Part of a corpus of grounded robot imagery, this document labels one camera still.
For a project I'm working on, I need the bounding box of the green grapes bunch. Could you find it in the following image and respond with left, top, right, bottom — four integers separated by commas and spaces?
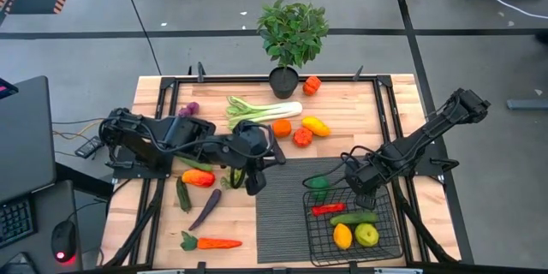
219, 167, 247, 190

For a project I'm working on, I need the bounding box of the orange carrot green top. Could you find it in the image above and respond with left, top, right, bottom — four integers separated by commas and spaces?
180, 230, 243, 253

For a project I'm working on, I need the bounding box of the peeled red-orange tangerine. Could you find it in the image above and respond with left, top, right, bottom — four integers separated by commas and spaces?
292, 126, 314, 148

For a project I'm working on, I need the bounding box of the black mouse red light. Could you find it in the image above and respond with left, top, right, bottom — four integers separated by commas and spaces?
51, 219, 79, 263

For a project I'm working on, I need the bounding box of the round orange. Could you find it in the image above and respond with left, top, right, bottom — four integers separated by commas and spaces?
271, 118, 293, 139

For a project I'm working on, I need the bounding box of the dark green zucchini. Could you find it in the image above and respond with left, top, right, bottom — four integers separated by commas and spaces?
176, 176, 193, 214

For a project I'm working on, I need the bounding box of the purple onion bunch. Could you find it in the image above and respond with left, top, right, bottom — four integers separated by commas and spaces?
177, 101, 200, 119

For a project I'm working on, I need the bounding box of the grey woven placemat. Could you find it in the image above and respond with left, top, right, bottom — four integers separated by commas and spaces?
255, 157, 406, 265

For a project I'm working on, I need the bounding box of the yellow lemon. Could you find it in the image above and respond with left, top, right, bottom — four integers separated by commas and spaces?
332, 223, 354, 251

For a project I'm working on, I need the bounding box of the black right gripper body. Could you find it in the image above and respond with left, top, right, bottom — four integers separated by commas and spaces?
343, 158, 389, 197

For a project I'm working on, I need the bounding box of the yellow oblong squash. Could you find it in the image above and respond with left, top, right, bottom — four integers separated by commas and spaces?
301, 116, 332, 138

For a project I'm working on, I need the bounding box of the black handheld remote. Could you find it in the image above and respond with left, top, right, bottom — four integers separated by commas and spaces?
74, 135, 104, 159

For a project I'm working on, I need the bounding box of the dark grey desk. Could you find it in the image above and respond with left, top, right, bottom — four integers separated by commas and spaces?
0, 178, 86, 274

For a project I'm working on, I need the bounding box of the yellow-green apple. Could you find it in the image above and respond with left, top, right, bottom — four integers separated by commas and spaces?
354, 222, 380, 248

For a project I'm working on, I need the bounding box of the black device pink screen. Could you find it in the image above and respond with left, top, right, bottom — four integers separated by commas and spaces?
0, 76, 19, 100

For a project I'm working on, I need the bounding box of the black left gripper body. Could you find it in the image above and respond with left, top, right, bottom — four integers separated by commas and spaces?
225, 120, 277, 172

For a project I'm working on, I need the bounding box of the large green lime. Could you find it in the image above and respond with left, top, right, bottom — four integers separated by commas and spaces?
307, 175, 331, 201

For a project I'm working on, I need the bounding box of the green white bok choy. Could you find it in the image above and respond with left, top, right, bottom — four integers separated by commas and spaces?
225, 95, 304, 132

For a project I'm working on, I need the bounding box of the black wire basket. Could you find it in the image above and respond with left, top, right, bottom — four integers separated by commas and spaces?
301, 184, 404, 268

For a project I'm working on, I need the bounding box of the black keyboard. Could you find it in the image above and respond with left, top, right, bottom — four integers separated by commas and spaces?
0, 195, 36, 250

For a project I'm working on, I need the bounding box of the green potted plant black pot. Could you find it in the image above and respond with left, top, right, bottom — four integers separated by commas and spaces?
256, 0, 331, 100

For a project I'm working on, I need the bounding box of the grey floor foot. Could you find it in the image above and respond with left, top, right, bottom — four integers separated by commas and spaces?
506, 98, 548, 111

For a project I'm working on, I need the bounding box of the red chili pepper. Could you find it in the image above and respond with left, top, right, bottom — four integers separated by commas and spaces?
310, 202, 347, 217

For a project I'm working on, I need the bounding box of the green cucumber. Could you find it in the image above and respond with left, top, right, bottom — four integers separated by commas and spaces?
329, 211, 380, 227
176, 156, 214, 173

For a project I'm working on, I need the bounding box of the long purple eggplant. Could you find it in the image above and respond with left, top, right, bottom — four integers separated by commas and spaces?
188, 188, 223, 232

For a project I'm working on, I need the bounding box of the dark grey monitor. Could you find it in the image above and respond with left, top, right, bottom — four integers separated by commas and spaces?
0, 75, 57, 205

